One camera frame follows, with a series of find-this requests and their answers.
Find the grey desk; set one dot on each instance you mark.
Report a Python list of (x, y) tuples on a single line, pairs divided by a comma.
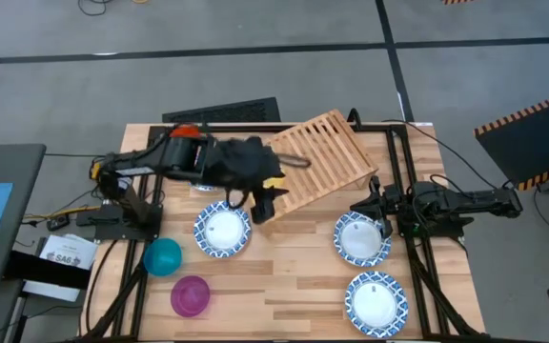
[(22, 167)]

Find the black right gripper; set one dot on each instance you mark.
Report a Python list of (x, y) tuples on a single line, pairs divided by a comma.
[(389, 202)]

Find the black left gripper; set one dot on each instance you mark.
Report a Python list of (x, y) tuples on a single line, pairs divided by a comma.
[(241, 162)]

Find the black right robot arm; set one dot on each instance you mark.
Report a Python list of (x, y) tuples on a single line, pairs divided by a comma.
[(474, 200)]

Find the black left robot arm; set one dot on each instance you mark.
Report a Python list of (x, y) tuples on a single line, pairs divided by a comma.
[(169, 155)]

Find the stack of colourful bowls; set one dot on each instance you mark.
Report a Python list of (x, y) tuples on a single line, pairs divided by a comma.
[(275, 183)]

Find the blue patterned paper bowl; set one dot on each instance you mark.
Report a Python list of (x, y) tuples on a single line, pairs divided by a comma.
[(360, 240), (203, 187), (222, 228), (376, 305)]

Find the white printed paper sheet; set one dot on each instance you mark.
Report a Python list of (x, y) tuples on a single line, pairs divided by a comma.
[(67, 250)]

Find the black power adapter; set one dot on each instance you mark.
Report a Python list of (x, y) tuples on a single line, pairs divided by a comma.
[(58, 223)]

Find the teal plastic bowl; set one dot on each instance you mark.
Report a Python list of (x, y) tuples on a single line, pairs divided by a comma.
[(162, 257)]

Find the black keyboard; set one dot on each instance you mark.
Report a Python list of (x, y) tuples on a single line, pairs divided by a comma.
[(222, 112)]

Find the purple plastic bowl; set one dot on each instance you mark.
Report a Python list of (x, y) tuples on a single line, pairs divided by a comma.
[(190, 296)]

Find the wooden slatted shelf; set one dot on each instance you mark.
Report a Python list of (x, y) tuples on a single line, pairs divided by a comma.
[(331, 152)]

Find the orange plastic bowl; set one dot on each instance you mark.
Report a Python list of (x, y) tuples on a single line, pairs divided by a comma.
[(186, 131)]

